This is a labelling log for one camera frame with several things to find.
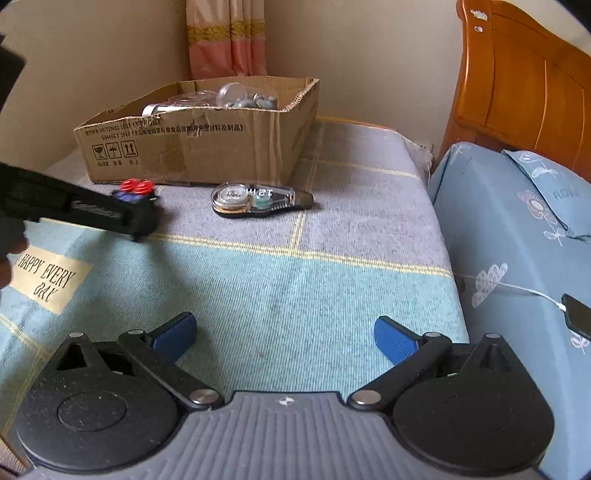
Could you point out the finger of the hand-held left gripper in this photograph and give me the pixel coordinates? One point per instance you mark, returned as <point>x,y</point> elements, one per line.
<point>131,219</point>

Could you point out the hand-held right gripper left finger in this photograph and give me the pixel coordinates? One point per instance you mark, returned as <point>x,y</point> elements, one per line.
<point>178,334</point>

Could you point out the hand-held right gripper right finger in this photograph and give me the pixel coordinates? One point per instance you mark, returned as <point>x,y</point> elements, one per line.
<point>392,340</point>

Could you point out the capsule bottle silver cap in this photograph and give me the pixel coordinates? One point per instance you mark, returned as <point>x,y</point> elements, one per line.
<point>153,110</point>

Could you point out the cardboard box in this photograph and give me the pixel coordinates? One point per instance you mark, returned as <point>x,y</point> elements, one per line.
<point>221,147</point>

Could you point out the clear plastic container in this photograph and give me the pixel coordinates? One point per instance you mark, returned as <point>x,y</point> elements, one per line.
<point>196,98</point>

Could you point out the clear plastic jar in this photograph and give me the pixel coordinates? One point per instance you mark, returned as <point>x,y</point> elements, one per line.
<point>233,94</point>

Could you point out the grey toy figure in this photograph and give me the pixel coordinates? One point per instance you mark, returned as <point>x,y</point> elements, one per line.
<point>262,100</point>

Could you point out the person's left hand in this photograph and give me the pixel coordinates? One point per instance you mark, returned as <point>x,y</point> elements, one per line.
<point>7,270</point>

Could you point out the clear correction tape dispenser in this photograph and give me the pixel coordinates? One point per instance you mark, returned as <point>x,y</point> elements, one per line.
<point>261,199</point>

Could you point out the blue floral quilt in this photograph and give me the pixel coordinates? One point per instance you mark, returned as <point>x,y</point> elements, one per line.
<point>498,240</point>

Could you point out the black phone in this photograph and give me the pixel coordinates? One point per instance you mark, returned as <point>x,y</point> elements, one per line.
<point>579,316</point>

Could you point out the pink curtain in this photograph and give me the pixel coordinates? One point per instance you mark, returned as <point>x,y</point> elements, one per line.
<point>226,41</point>

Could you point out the blue floral pillow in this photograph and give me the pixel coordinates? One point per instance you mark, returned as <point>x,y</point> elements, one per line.
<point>554,184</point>

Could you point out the wooden headboard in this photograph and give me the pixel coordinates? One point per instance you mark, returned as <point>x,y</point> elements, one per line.
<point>521,78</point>

